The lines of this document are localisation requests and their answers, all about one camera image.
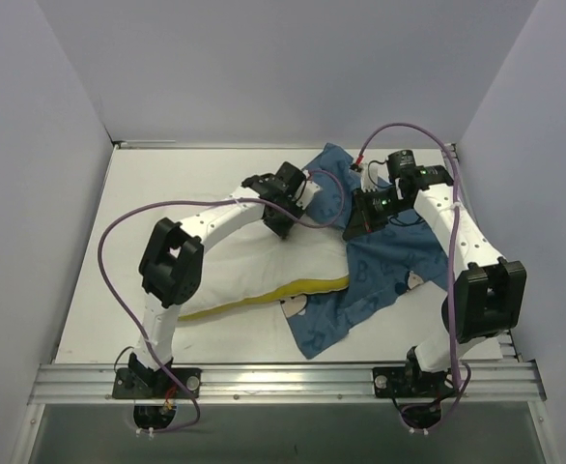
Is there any blue cartoon print pillowcase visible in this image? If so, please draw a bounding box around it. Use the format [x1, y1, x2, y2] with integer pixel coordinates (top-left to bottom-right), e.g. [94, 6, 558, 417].
[289, 143, 447, 359]

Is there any white pillow with yellow edge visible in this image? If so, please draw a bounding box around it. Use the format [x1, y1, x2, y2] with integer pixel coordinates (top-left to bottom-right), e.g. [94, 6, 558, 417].
[180, 222, 350, 321]

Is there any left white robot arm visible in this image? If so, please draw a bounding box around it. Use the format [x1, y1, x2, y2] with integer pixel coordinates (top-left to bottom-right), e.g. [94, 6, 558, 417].
[128, 162, 321, 397]

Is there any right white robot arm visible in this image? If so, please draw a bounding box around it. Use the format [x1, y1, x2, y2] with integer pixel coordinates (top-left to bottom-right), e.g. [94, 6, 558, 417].
[343, 150, 527, 395]

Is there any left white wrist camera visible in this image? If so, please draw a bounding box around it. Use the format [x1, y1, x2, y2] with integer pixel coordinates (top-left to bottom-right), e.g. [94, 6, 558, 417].
[294, 175, 322, 209]

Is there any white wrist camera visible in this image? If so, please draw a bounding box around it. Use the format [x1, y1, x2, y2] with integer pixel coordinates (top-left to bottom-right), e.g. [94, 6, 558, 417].
[350, 161, 380, 192]
[294, 175, 322, 209]

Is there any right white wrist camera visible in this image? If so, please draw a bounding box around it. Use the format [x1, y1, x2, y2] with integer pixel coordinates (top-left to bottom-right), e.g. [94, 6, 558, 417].
[350, 161, 380, 192]

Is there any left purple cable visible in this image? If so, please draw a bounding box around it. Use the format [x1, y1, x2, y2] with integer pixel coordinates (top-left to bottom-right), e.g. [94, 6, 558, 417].
[98, 169, 346, 431]

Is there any purple cable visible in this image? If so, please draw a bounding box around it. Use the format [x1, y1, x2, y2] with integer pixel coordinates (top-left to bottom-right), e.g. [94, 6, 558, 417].
[354, 122, 472, 431]
[98, 169, 346, 431]

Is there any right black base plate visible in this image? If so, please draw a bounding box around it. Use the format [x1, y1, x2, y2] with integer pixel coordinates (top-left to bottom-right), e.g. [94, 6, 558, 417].
[372, 366, 455, 399]

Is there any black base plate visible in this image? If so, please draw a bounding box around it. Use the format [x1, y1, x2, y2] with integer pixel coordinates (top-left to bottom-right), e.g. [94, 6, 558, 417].
[372, 366, 455, 399]
[111, 367, 202, 400]

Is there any aluminium back rail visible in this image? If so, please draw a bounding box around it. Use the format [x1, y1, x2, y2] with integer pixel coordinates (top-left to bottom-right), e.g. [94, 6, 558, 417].
[115, 140, 178, 150]

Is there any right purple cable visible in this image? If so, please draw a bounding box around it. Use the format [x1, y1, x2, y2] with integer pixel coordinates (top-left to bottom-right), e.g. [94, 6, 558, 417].
[354, 122, 472, 431]

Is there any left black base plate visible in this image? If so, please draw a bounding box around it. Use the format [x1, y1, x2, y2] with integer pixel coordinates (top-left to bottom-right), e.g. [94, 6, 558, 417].
[111, 367, 202, 400]

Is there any aluminium front rail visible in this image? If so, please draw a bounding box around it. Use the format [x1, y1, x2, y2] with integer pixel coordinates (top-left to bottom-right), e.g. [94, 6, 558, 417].
[27, 362, 548, 406]

